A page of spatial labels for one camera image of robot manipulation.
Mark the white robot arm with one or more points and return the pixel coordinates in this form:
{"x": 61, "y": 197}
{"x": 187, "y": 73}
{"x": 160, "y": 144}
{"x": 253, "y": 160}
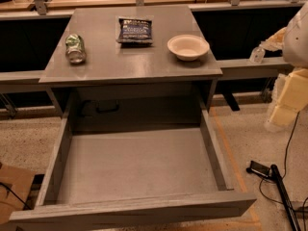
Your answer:
{"x": 293, "y": 41}

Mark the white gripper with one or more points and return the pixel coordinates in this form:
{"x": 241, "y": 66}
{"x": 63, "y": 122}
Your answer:
{"x": 296, "y": 40}

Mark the brown cardboard box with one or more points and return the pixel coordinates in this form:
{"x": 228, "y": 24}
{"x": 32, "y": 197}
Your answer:
{"x": 15, "y": 185}

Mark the white bowl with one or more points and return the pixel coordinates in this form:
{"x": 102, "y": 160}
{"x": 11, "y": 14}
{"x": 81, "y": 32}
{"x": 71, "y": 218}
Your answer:
{"x": 188, "y": 47}

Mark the grey cabinet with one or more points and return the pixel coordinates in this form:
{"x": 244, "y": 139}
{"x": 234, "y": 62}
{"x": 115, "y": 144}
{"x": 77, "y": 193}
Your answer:
{"x": 154, "y": 89}

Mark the green soda can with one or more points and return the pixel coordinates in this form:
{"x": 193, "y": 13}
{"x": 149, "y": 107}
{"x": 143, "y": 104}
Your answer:
{"x": 75, "y": 49}

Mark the clear sanitizer bottle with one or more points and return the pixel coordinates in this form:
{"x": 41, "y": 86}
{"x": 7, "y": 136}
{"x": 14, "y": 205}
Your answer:
{"x": 257, "y": 55}

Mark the grey open top drawer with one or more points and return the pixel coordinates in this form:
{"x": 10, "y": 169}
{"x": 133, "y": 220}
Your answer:
{"x": 102, "y": 181}

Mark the black lower drawer handle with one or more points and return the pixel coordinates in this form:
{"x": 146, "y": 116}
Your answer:
{"x": 103, "y": 107}

